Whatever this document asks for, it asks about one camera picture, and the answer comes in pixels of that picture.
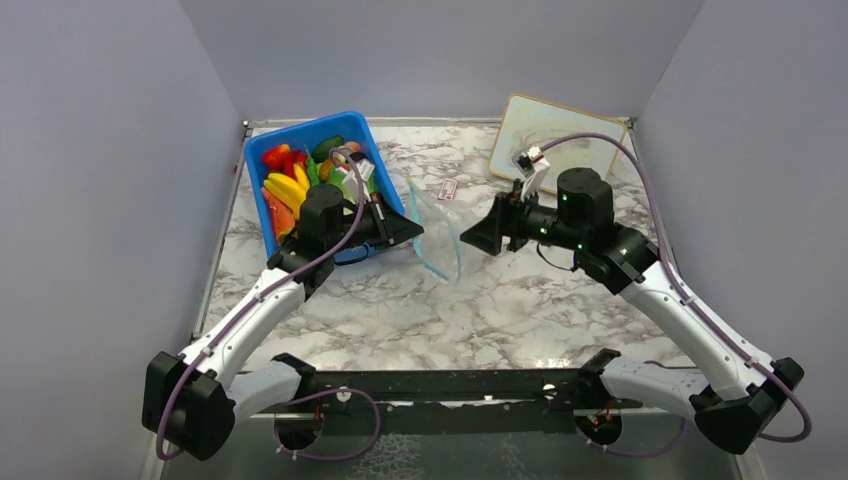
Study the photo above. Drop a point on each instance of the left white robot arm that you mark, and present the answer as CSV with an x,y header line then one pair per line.
x,y
193,400

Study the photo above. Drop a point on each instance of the orange toy carrot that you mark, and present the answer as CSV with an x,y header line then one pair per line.
x,y
282,218

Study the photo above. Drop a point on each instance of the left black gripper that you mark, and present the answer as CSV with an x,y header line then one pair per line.
x,y
391,228

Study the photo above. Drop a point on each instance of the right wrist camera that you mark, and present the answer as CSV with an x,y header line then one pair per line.
x,y
533,168

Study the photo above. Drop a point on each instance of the yellow toy banana bunch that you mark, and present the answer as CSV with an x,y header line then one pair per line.
x,y
291,191

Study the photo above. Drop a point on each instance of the small red white box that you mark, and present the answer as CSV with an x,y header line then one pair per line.
x,y
447,190

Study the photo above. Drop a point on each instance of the blue plastic bin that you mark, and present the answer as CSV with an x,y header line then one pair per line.
x,y
307,144

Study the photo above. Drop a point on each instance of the green toy avocado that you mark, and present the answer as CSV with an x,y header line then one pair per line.
x,y
321,151

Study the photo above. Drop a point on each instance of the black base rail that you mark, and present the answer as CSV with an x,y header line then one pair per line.
x,y
438,402

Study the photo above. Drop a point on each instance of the red toy bell pepper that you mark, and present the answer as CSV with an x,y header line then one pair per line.
x,y
282,159

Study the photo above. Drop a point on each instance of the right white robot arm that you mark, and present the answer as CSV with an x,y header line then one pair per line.
x,y
730,397

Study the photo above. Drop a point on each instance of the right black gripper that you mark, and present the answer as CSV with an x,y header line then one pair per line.
x,y
504,218

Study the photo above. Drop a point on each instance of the green toy chili pepper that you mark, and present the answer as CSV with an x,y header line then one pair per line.
x,y
312,170

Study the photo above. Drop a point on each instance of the clear zip top bag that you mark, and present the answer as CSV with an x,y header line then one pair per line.
x,y
439,248

